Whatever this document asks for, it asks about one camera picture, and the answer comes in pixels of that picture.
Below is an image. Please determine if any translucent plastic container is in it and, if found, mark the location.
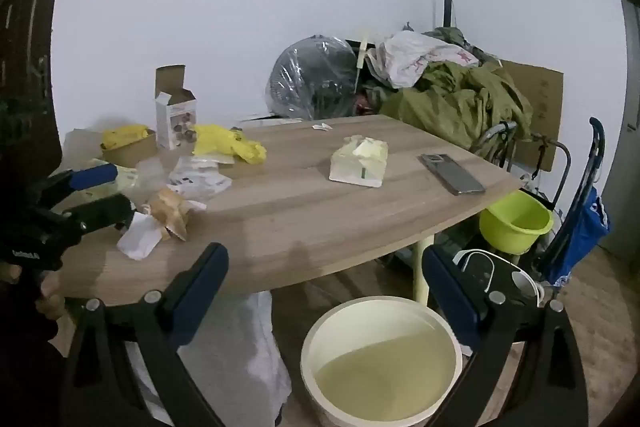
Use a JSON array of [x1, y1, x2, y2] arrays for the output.
[[64, 128, 106, 168]]

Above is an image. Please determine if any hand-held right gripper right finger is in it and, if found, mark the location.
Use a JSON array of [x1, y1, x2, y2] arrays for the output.
[[421, 246, 591, 427]]

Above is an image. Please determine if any cream table leg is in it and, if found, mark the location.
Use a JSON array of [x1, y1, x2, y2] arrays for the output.
[[412, 234, 431, 308]]

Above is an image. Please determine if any plastic-wrapped electric fan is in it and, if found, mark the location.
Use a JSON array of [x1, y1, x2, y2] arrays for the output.
[[263, 34, 361, 120]]

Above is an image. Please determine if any white carton box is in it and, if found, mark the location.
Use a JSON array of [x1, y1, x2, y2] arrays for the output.
[[152, 65, 197, 151]]

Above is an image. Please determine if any white and black appliance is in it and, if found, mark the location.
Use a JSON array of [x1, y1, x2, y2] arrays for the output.
[[452, 248, 546, 308]]

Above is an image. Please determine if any clear bubble wrap roll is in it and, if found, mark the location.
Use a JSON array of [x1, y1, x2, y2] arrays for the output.
[[117, 156, 173, 202]]

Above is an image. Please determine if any cream plastic bucket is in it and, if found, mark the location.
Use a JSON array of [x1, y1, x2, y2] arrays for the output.
[[300, 296, 463, 427]]

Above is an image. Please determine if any smartphone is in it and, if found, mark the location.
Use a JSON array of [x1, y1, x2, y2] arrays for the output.
[[418, 153, 487, 196]]

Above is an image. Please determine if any white plastic bag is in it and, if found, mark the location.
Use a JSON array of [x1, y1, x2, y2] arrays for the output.
[[366, 30, 480, 88]]

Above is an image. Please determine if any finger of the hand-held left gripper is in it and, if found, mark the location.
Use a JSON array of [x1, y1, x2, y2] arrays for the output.
[[65, 193, 136, 233], [47, 163, 120, 200]]

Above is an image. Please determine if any olive green cloth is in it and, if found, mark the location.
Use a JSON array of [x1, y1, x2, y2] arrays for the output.
[[380, 26, 533, 152]]

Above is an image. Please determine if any red printed bag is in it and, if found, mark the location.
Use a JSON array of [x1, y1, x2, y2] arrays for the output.
[[352, 84, 386, 116]]

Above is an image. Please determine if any white foam sheet roll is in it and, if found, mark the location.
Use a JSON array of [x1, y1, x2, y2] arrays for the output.
[[167, 157, 232, 198]]

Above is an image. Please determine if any metal chair frame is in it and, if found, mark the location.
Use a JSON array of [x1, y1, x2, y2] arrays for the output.
[[470, 122, 572, 212]]

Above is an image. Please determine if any brown cardboard sheet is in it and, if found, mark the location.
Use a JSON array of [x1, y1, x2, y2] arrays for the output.
[[500, 59, 565, 172]]

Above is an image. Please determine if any blue folding trolley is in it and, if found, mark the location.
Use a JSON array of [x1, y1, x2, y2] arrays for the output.
[[532, 117, 612, 288]]

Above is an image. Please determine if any dark wooden door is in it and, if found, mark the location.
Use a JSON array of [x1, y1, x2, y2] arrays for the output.
[[0, 0, 86, 188]]

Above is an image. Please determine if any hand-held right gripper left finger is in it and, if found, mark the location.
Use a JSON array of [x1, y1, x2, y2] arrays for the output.
[[60, 242, 231, 427]]

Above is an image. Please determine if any yellow wipes packet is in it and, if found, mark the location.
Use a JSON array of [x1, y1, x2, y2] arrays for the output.
[[102, 125, 151, 148]]

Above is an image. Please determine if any tissue pack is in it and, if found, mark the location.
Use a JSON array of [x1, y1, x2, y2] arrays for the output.
[[328, 135, 390, 188]]

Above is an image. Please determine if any yellow plastic bag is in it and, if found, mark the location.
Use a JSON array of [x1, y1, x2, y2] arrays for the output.
[[192, 124, 268, 166]]

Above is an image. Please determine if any green plastic basin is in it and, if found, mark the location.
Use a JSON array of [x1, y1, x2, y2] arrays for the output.
[[479, 190, 555, 256]]

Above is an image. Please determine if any cream plastic stick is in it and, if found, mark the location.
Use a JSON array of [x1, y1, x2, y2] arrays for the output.
[[352, 28, 371, 92]]

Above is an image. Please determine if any brown paper bag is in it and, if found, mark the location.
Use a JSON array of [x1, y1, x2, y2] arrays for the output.
[[147, 188, 193, 242]]

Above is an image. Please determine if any grey door frame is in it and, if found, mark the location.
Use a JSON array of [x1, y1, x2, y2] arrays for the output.
[[614, 0, 640, 132]]

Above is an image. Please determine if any white paper slip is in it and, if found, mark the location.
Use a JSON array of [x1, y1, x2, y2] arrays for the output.
[[116, 212, 163, 262]]

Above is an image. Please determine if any person's left hand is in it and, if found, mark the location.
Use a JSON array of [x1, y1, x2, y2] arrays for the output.
[[35, 269, 68, 320]]

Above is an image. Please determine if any white cloth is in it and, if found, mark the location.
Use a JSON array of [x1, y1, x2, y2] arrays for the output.
[[125, 289, 293, 427]]

